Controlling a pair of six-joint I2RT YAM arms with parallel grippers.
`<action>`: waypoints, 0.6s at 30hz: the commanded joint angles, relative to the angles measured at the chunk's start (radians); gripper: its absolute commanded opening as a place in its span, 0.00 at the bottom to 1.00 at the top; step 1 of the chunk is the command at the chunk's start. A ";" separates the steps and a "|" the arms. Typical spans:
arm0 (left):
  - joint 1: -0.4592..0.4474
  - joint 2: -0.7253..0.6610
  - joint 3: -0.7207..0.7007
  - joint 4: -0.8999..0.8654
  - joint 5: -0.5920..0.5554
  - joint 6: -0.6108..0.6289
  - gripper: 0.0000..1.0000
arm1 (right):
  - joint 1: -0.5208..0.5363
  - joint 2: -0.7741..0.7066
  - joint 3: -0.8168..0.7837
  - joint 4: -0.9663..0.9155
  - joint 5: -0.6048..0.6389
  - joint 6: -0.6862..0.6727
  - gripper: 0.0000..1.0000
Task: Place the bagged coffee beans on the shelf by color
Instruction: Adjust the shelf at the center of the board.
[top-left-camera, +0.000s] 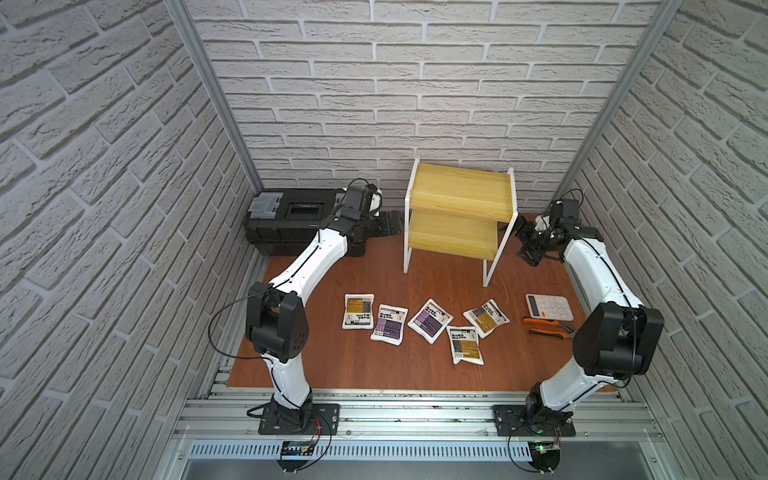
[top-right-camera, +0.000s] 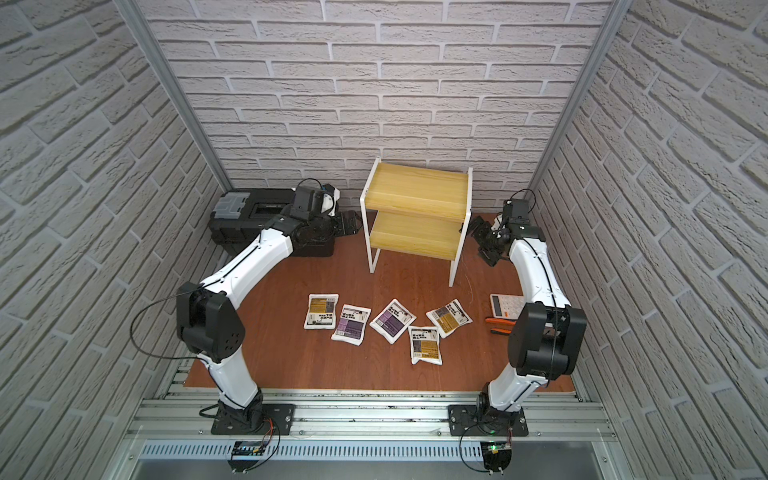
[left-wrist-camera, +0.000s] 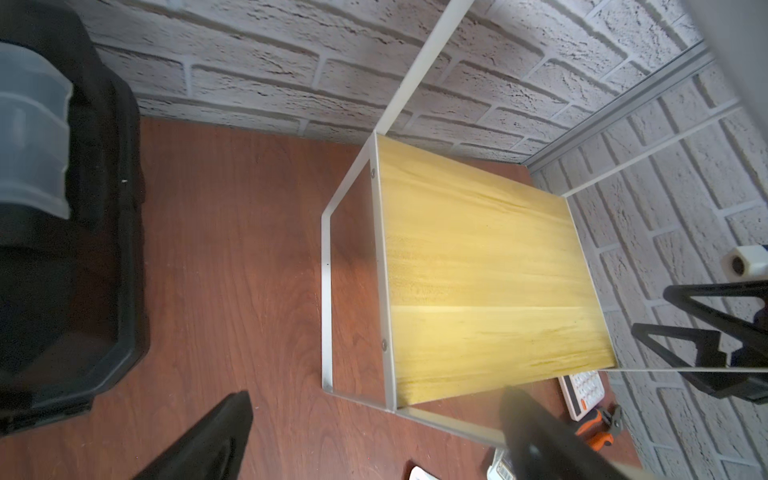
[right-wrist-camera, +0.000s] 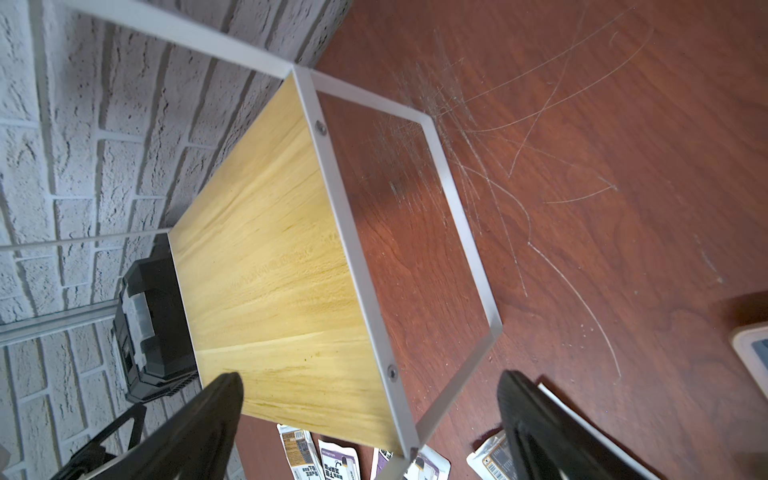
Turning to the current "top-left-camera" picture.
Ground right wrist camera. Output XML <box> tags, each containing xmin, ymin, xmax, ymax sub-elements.
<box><xmin>548</xmin><ymin>199</ymin><xmax>581</xmax><ymax>228</ymax></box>

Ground white calculator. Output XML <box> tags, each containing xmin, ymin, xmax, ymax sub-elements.
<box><xmin>525</xmin><ymin>294</ymin><xmax>574</xmax><ymax>322</ymax></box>

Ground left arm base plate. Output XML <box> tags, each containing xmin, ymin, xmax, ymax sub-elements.
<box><xmin>258</xmin><ymin>399</ymin><xmax>340</xmax><ymax>436</ymax></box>

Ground aluminium rail frame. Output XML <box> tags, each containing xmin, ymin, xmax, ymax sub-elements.
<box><xmin>154</xmin><ymin>239</ymin><xmax>682</xmax><ymax>479</ymax></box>

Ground purple coffee bag middle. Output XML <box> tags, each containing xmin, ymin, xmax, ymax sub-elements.
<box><xmin>407</xmin><ymin>299</ymin><xmax>454</xmax><ymax>344</ymax></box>

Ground yellow coffee bag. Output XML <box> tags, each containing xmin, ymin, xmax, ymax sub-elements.
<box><xmin>446</xmin><ymin>326</ymin><xmax>484</xmax><ymax>365</ymax></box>
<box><xmin>463</xmin><ymin>299</ymin><xmax>510</xmax><ymax>339</ymax></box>
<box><xmin>342</xmin><ymin>294</ymin><xmax>375</xmax><ymax>330</ymax></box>

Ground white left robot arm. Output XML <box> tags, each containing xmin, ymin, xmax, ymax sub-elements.
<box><xmin>244</xmin><ymin>184</ymin><xmax>383</xmax><ymax>417</ymax></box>

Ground purple coffee bag left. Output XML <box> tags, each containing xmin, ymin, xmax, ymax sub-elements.
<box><xmin>370</xmin><ymin>304</ymin><xmax>408</xmax><ymax>346</ymax></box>

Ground left controller board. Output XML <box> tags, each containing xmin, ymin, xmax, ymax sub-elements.
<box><xmin>277</xmin><ymin>440</ymin><xmax>317</xmax><ymax>473</ymax></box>

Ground purple coffee bag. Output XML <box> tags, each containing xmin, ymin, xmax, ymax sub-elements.
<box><xmin>370</xmin><ymin>304</ymin><xmax>408</xmax><ymax>346</ymax></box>
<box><xmin>407</xmin><ymin>299</ymin><xmax>454</xmax><ymax>344</ymax></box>

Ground yellow coffee bag bottom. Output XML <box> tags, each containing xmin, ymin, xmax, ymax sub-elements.
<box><xmin>446</xmin><ymin>326</ymin><xmax>484</xmax><ymax>365</ymax></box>

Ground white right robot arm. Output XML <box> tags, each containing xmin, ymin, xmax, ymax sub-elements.
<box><xmin>512</xmin><ymin>216</ymin><xmax>664</xmax><ymax>423</ymax></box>

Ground white frame wooden shelf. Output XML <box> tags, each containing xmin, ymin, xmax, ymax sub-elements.
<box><xmin>403</xmin><ymin>158</ymin><xmax>519</xmax><ymax>287</ymax></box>

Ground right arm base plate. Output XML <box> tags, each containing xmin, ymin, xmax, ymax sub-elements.
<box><xmin>493</xmin><ymin>403</ymin><xmax>577</xmax><ymax>438</ymax></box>

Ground right controller board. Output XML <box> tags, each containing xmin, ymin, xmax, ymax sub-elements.
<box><xmin>528</xmin><ymin>442</ymin><xmax>561</xmax><ymax>474</ymax></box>

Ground controller board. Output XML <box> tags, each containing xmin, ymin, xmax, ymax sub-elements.
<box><xmin>277</xmin><ymin>440</ymin><xmax>317</xmax><ymax>473</ymax></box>
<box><xmin>528</xmin><ymin>442</ymin><xmax>561</xmax><ymax>474</ymax></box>

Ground black plastic toolbox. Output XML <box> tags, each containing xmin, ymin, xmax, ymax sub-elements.
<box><xmin>243</xmin><ymin>188</ymin><xmax>344</xmax><ymax>256</ymax></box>

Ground orange handled pliers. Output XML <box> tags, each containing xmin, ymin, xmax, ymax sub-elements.
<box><xmin>523</xmin><ymin>317</ymin><xmax>577</xmax><ymax>340</ymax></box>

